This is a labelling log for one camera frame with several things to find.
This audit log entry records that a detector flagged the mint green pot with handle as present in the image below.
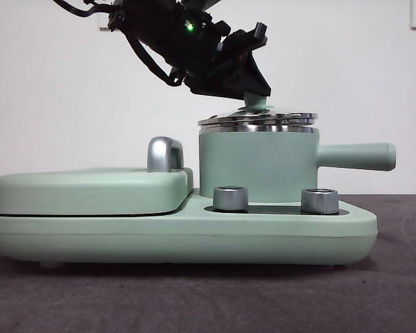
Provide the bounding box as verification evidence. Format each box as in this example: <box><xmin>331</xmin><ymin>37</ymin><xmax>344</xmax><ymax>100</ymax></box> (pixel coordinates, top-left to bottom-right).
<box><xmin>198</xmin><ymin>123</ymin><xmax>397</xmax><ymax>205</ymax></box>

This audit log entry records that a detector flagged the mint green breakfast machine base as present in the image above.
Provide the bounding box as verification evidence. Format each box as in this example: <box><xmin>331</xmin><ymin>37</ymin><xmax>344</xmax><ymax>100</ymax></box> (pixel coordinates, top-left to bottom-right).
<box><xmin>0</xmin><ymin>189</ymin><xmax>379</xmax><ymax>270</ymax></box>

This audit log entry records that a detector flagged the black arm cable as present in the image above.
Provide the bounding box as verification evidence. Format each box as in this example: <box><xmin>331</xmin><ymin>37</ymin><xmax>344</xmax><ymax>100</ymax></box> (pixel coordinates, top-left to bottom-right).
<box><xmin>126</xmin><ymin>33</ymin><xmax>187</xmax><ymax>86</ymax></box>
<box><xmin>53</xmin><ymin>0</ymin><xmax>115</xmax><ymax>17</ymax></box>

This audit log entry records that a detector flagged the glass pot lid green knob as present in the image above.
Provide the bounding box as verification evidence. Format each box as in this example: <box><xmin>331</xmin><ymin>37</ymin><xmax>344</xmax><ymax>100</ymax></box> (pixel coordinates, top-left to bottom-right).
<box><xmin>197</xmin><ymin>92</ymin><xmax>318</xmax><ymax>128</ymax></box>

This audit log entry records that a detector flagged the silver griddle lid handle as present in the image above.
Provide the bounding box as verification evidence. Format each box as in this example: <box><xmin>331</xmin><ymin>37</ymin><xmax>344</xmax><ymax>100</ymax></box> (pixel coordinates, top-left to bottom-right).
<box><xmin>146</xmin><ymin>136</ymin><xmax>187</xmax><ymax>173</ymax></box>

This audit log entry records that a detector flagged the mint green hinged griddle lid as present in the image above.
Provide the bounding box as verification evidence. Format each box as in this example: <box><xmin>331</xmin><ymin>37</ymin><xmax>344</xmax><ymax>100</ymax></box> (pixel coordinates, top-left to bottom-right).
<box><xmin>0</xmin><ymin>166</ymin><xmax>195</xmax><ymax>216</ymax></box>

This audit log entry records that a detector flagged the black control panel strip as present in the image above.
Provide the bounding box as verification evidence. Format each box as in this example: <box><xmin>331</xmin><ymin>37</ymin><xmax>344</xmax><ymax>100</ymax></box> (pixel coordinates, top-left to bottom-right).
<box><xmin>204</xmin><ymin>204</ymin><xmax>340</xmax><ymax>216</ymax></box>

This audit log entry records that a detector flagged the silver control knob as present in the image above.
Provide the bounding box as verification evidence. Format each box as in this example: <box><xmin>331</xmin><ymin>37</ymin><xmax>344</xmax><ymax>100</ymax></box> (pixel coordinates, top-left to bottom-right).
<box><xmin>213</xmin><ymin>186</ymin><xmax>250</xmax><ymax>212</ymax></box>
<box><xmin>300</xmin><ymin>188</ymin><xmax>340</xmax><ymax>214</ymax></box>

